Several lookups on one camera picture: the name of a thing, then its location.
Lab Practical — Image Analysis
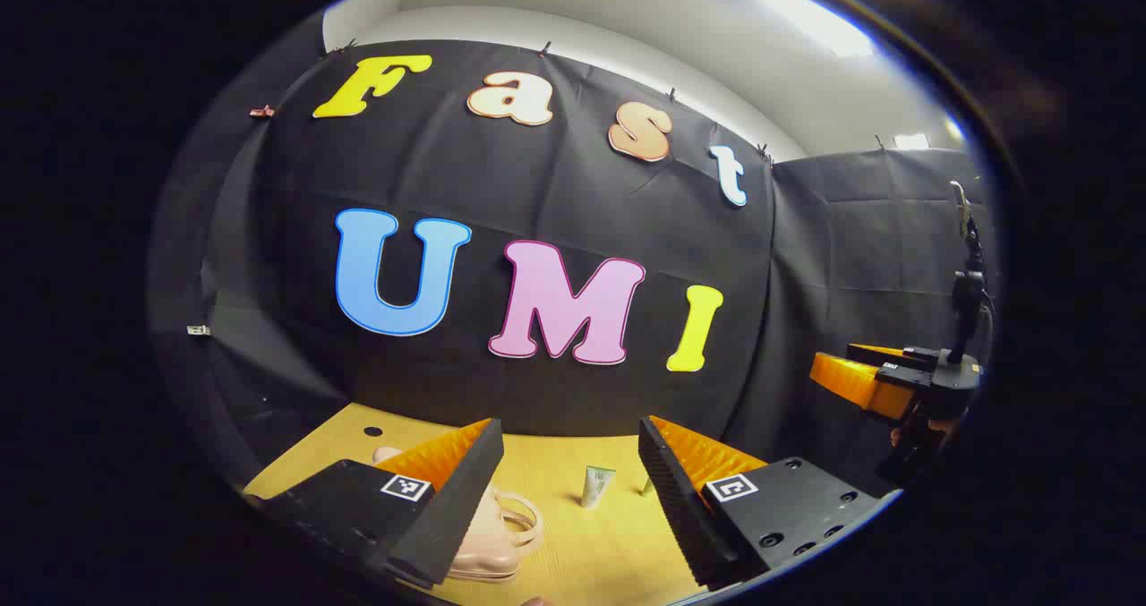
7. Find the long ceiling light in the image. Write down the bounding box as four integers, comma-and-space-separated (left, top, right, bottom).
707, 0, 875, 57

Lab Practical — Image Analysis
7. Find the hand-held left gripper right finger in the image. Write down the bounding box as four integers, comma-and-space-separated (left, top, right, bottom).
637, 414, 903, 591

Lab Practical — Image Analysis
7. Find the black backdrop cloth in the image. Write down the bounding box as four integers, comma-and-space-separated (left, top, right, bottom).
148, 15, 995, 499

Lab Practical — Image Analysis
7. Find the large white green tube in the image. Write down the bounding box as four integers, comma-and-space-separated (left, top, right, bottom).
580, 465, 617, 509

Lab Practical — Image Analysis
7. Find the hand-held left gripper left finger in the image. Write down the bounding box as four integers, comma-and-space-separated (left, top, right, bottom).
244, 418, 505, 589

